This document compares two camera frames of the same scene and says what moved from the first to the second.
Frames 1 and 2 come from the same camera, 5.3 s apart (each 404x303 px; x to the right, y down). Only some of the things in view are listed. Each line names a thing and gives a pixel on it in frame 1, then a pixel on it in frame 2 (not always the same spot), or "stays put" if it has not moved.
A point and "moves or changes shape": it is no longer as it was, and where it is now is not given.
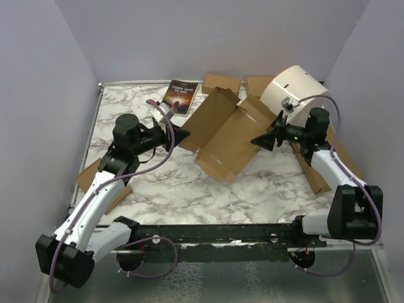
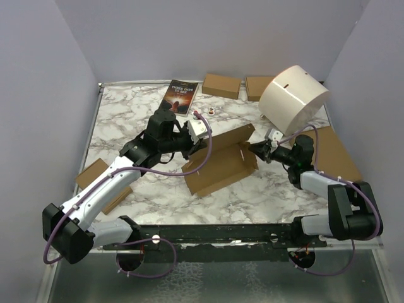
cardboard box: x=84 y=179 stays put
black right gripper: x=267 y=141 → x=262 y=150
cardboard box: x=224 y=132 moves or changes shape
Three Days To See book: x=181 y=95 stays put
